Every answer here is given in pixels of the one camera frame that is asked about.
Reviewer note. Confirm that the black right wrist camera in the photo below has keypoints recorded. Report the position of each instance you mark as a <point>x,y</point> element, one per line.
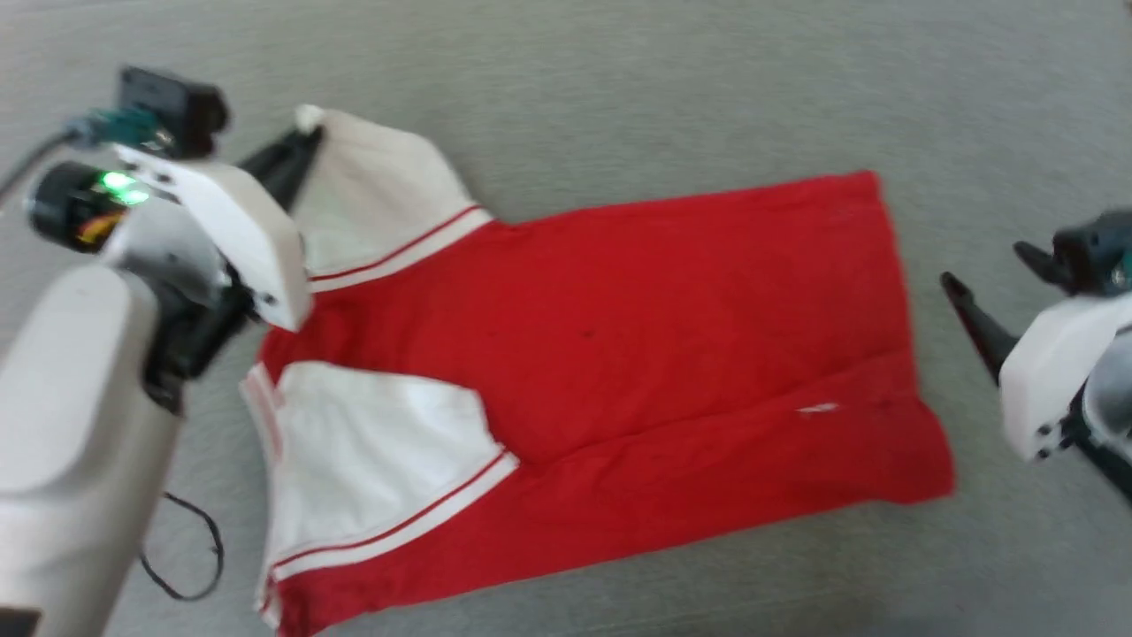
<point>1097,252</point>

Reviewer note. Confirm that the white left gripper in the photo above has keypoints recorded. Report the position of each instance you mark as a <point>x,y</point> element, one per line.
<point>239,221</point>

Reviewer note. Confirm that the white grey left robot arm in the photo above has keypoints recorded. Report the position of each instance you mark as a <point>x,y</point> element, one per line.
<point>71,425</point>

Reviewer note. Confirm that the red and white Bulls jersey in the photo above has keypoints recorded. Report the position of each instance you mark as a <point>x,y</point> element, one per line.
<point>663,336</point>

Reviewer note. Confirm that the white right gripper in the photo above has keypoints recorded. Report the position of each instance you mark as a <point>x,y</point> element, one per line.
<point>1052,372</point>

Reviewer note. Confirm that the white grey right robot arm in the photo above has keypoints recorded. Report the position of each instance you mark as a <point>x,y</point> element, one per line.
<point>1110,416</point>

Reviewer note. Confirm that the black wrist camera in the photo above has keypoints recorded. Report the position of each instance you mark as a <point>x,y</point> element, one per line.
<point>177,106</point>
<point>1097,252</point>

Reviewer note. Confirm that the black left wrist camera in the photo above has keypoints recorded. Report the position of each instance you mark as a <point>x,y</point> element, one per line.
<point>177,106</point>

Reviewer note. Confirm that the grey fabric sofa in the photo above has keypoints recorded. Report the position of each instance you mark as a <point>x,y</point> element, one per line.
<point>707,88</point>

